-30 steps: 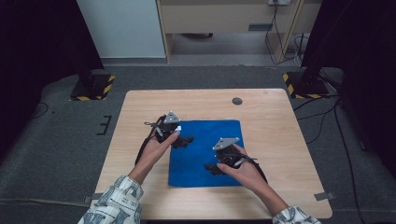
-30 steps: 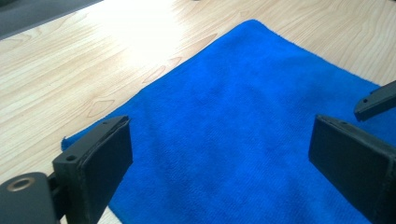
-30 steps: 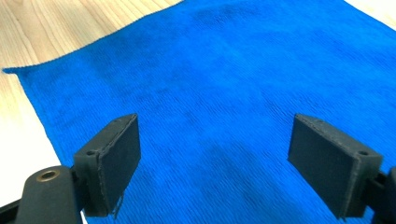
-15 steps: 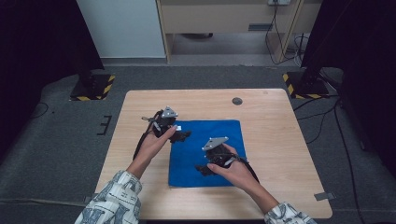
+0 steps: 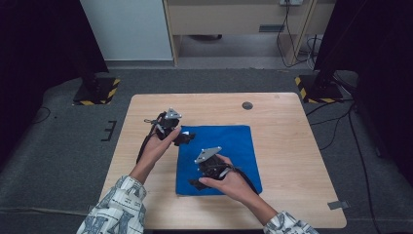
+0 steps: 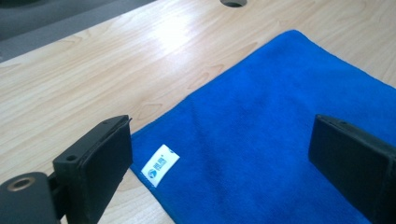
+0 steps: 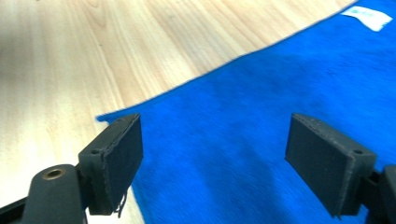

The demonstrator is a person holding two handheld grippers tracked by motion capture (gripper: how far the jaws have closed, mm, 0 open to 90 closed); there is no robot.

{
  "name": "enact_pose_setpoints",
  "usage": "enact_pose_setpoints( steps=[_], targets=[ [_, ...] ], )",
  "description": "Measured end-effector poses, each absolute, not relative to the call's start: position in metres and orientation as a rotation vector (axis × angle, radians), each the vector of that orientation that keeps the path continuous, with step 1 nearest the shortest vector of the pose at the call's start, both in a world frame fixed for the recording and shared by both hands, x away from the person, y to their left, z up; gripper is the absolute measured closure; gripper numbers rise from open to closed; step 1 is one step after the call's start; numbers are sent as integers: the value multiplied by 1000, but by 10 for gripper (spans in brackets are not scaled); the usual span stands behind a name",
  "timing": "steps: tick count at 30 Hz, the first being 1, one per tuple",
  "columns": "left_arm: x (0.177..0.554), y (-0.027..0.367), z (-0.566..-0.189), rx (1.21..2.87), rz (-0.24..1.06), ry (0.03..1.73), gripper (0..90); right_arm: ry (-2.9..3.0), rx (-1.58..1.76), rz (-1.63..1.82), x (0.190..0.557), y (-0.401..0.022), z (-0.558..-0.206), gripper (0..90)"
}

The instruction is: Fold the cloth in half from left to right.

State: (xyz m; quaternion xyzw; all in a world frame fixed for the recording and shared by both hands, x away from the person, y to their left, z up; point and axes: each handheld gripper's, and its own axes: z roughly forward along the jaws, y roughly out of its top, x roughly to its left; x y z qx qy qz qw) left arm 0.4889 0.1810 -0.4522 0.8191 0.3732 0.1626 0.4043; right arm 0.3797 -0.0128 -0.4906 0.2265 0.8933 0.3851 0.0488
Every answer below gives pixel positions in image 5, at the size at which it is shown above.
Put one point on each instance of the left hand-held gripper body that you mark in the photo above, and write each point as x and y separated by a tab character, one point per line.
167	125

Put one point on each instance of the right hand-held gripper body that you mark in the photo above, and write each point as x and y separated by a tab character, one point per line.
212	165

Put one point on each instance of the blue cloth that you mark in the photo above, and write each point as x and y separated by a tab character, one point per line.
233	143

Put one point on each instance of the person's right hand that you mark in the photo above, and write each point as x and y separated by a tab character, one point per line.
232	187

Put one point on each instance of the person's left hand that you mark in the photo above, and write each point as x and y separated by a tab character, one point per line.
154	152

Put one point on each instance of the grey round table grommet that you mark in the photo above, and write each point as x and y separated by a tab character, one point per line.
247	105

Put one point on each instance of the black yellow striped stand base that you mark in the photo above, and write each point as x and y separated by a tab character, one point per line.
104	92
324	92

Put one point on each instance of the white panel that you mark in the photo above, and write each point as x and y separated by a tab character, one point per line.
126	29

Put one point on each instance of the grey tape piece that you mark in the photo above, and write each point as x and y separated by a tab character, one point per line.
90	208
337	204

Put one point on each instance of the light wooden desk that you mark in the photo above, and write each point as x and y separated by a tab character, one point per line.
227	18

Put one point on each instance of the dark curtain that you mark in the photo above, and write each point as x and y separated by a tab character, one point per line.
380	48
39	48

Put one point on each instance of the white power strip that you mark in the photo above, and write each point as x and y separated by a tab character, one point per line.
292	2

